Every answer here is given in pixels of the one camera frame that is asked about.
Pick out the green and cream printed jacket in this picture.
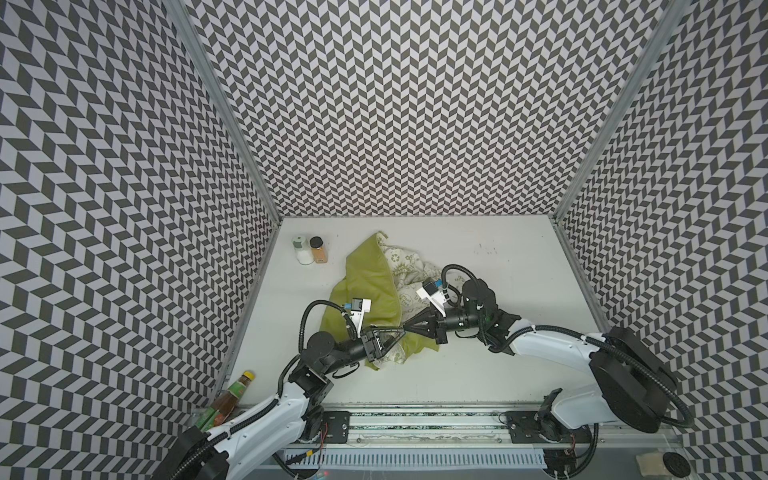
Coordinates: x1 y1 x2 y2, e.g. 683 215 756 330
319 232 441 370

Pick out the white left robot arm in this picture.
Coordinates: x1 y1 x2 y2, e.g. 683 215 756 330
152 299 405 479

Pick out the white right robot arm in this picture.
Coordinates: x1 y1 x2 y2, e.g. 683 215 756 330
403 280 695 442

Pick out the white spice jar green lid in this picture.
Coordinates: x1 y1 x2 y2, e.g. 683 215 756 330
292 235 314 266

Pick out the orange spice jar black lid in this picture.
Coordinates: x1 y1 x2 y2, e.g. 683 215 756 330
309 236 328 264

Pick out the brown sauce bottle green label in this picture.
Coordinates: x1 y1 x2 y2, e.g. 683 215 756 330
194 370 255 432

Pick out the black round puck on sponge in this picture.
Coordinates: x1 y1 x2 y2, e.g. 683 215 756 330
636 451 693 479

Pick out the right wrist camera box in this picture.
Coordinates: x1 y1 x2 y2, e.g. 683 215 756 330
417 280 448 317

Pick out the metal base rail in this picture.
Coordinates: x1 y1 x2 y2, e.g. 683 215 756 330
197 403 679 451

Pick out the aluminium left corner post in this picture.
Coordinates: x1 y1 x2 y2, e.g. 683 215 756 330
163 0 281 224

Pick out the aluminium corner post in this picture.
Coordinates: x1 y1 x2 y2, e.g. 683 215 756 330
552 0 691 224
163 0 281 224

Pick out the aluminium right corner post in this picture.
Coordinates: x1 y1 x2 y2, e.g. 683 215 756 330
552 0 691 224

